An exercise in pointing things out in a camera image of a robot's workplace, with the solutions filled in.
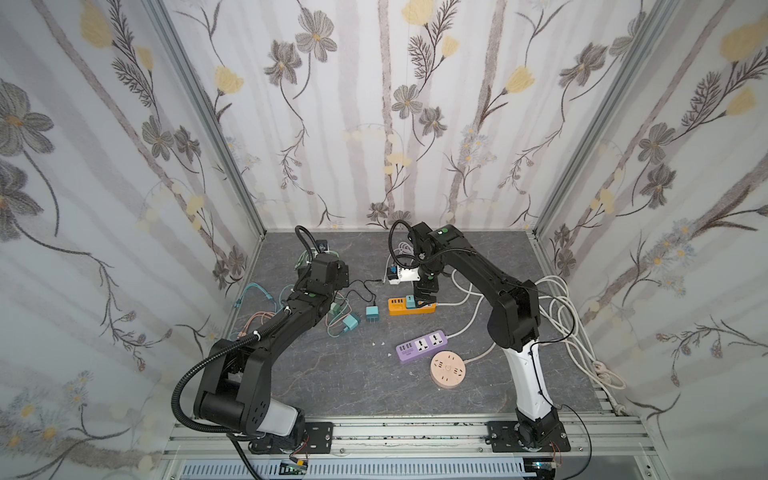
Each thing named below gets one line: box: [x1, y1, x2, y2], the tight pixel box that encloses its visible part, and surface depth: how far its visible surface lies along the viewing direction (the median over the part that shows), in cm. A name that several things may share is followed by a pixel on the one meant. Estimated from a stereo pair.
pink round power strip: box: [430, 350, 467, 389], surface depth 85 cm
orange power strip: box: [387, 297, 437, 316], surface depth 98 cm
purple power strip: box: [396, 330, 448, 361], surface depth 90 cm
